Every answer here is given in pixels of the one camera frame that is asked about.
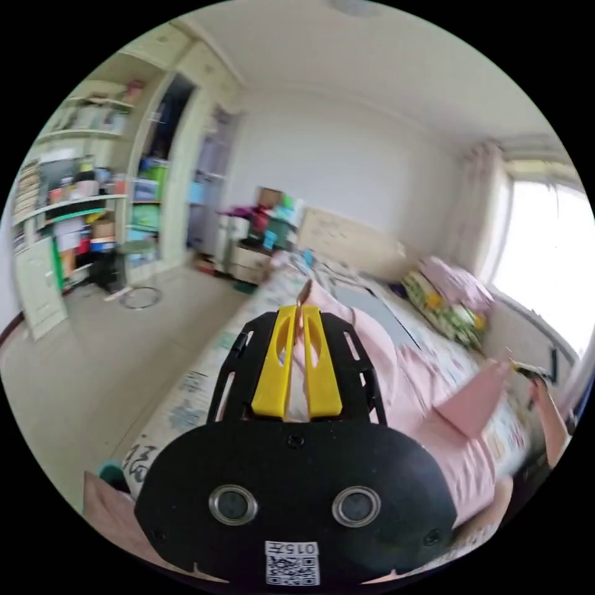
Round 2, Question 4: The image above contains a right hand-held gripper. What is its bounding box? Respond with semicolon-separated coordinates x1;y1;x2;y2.
508;358;552;387

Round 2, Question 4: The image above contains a person's right hand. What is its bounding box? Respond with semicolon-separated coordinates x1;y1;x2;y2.
529;379;555;421

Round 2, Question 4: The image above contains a bed with printed sheet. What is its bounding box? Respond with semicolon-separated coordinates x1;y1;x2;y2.
120;206;540;496

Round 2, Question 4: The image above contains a white bedside cabinet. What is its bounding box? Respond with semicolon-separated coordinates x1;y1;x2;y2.
217;185;301;285

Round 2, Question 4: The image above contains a grey folding board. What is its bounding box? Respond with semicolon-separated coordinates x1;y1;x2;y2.
333;284;421;350

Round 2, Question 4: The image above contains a pink pillow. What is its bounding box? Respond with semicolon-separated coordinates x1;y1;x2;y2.
418;255;495;313

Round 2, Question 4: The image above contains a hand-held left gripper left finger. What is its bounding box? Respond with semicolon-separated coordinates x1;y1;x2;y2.
251;304;298;418

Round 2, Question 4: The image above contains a green yellow patterned quilt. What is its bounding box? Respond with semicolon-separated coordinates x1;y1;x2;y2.
400;270;490;350

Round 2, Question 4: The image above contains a pink long sleeve shirt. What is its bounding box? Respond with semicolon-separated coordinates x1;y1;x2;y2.
297;278;512;529

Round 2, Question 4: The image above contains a person's right forearm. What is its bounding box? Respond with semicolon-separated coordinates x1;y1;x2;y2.
540;408;573;469

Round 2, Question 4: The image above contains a green stool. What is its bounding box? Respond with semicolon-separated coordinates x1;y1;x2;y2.
115;240;162;311

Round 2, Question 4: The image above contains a pink curtain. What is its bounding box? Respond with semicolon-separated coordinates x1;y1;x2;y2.
457;139;508;282

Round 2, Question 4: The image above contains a window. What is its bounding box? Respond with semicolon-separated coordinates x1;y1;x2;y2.
490;174;595;347

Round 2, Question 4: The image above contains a white shelf cupboard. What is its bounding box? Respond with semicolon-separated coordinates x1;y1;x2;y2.
8;44;198;343

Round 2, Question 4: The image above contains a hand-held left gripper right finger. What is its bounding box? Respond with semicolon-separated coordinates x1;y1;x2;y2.
301;306;343;418

